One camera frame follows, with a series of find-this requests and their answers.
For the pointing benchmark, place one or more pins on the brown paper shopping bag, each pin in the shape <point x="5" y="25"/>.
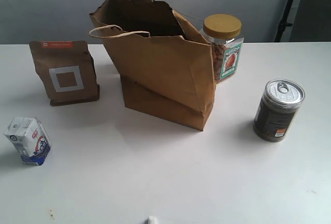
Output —
<point x="165" y="64"/>

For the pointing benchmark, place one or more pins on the almond jar with yellow lid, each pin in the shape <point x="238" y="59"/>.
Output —
<point x="222" y="32"/>

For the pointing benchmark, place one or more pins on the brown coffee pouch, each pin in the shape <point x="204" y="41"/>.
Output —
<point x="67" y="71"/>

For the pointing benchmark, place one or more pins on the dark can with pull-tab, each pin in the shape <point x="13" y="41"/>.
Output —
<point x="279" y="104"/>

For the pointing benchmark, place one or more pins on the small white object table edge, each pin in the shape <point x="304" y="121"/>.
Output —
<point x="152" y="220"/>

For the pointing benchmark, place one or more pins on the small white blue carton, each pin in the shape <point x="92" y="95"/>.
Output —
<point x="30" y="139"/>

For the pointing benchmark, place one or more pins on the black stand pole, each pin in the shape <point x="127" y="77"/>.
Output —
<point x="283" y="24"/>

